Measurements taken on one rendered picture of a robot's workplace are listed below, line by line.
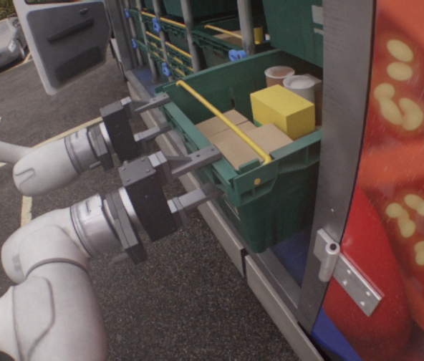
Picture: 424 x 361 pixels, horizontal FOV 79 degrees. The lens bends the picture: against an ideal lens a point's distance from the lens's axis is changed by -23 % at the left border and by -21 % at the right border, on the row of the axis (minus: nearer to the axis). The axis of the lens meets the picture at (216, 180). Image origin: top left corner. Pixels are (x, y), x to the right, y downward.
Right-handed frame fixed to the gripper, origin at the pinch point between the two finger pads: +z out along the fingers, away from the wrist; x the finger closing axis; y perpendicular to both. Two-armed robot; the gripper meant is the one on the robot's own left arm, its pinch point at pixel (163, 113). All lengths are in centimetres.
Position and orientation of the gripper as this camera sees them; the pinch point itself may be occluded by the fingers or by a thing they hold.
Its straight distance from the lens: 71.9
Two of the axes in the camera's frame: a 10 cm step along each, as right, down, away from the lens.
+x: 1.7, 7.3, 6.6
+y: -4.3, -5.5, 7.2
